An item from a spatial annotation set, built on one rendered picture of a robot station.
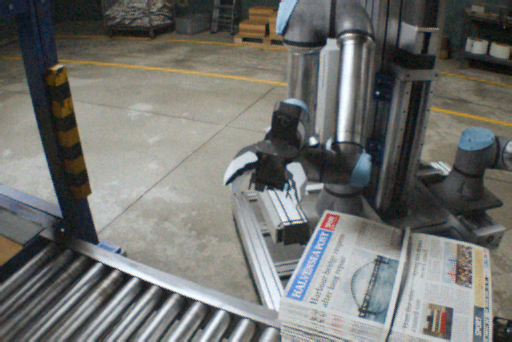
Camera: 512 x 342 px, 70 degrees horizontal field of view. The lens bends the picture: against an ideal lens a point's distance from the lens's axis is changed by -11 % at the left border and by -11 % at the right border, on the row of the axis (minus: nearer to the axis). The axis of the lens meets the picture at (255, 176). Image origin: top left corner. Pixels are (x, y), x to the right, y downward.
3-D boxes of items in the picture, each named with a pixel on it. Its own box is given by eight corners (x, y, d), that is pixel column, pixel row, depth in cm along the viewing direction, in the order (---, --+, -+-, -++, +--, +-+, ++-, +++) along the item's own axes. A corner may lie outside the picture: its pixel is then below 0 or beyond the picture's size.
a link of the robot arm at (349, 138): (377, 14, 103) (365, 193, 94) (337, 10, 105) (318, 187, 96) (382, -12, 91) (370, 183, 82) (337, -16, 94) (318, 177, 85)
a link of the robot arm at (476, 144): (449, 156, 138) (458, 121, 131) (484, 160, 135) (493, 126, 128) (457, 173, 128) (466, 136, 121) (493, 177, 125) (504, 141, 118)
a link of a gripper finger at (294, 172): (310, 224, 64) (292, 190, 71) (318, 194, 61) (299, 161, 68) (292, 226, 63) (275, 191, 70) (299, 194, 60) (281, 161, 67)
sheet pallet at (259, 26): (314, 40, 708) (316, 9, 679) (300, 50, 643) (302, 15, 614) (253, 34, 750) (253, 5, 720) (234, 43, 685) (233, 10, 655)
